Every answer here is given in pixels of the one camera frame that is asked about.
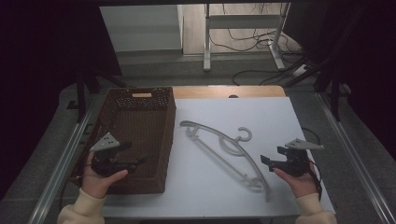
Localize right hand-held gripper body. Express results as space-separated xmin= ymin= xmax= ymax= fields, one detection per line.
xmin=273 ymin=137 xmax=325 ymax=178

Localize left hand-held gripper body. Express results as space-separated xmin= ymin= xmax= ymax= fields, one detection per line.
xmin=89 ymin=132 xmax=132 ymax=178

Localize brown wicker basket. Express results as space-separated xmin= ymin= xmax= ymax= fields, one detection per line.
xmin=68 ymin=86 xmax=177 ymax=195

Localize grey plastic clothes hanger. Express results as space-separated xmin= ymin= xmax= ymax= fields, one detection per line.
xmin=179 ymin=119 xmax=272 ymax=203

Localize person's right hand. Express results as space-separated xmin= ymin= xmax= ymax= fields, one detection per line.
xmin=273 ymin=161 xmax=318 ymax=199

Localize person's left hand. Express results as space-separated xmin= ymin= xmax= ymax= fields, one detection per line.
xmin=81 ymin=151 xmax=129 ymax=200

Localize white table mat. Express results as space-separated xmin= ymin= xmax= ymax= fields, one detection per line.
xmin=102 ymin=96 xmax=336 ymax=217

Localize black stand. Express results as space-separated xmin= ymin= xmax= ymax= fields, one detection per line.
xmin=312 ymin=46 xmax=353 ymax=123
xmin=66 ymin=60 xmax=127 ymax=123

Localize white power strip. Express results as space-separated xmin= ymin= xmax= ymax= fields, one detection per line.
xmin=292 ymin=63 xmax=309 ymax=77

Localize white board panel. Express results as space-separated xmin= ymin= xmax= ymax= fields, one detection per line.
xmin=99 ymin=4 xmax=185 ymax=53

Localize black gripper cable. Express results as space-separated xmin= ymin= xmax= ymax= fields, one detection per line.
xmin=305 ymin=158 xmax=323 ymax=201

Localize thin black cable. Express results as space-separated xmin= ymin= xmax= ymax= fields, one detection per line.
xmin=301 ymin=126 xmax=322 ymax=146

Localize metal rail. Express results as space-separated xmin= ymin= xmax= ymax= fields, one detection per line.
xmin=315 ymin=91 xmax=396 ymax=224
xmin=26 ymin=104 xmax=96 ymax=224

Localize black floor cables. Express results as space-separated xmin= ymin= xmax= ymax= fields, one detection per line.
xmin=207 ymin=3 xmax=312 ymax=87

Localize white desk frame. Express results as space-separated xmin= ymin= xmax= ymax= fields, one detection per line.
xmin=203 ymin=2 xmax=292 ymax=73

